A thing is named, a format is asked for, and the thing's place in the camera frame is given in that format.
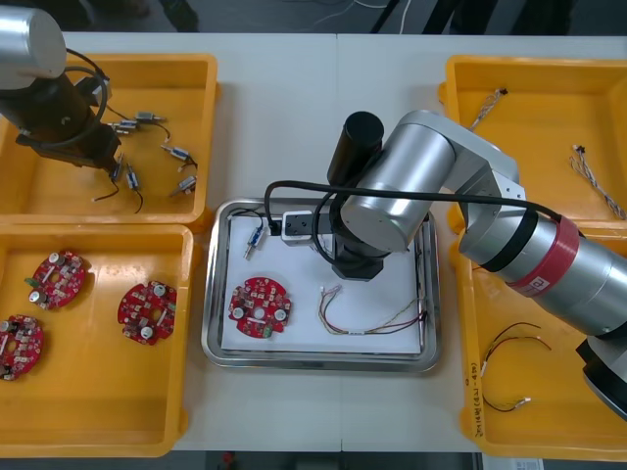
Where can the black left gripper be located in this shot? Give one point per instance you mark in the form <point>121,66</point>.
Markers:
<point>88,149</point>

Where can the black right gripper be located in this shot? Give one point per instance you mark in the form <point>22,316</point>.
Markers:
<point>357,268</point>

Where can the round red circuit board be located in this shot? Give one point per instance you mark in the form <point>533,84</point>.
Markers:
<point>54,284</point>
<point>255,298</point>
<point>142,303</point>
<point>22,350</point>

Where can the blue label metal solenoid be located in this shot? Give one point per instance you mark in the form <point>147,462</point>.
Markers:
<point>255,237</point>

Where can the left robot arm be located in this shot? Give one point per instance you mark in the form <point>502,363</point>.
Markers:
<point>29,39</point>

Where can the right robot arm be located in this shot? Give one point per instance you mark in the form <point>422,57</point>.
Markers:
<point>406,196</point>

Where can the white paper sheet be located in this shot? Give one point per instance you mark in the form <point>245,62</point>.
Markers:
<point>303,274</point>

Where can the pile of metal solenoids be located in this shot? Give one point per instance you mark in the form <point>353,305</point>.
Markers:
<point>147,117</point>

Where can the yellow-orange plastic bin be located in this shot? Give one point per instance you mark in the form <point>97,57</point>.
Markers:
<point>98,401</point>
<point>539,431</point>
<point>186,78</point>
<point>539,98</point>

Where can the steel tray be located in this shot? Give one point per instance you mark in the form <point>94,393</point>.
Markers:
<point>210,318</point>

